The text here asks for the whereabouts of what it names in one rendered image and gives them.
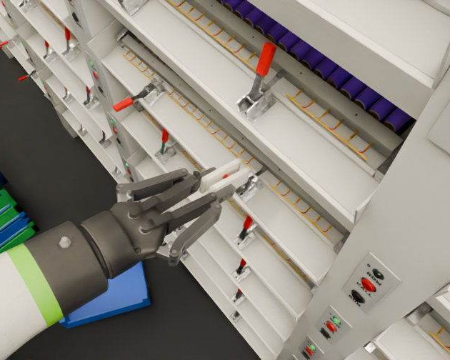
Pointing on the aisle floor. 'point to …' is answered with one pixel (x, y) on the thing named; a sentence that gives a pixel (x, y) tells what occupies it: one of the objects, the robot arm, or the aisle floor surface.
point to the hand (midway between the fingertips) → (224, 180)
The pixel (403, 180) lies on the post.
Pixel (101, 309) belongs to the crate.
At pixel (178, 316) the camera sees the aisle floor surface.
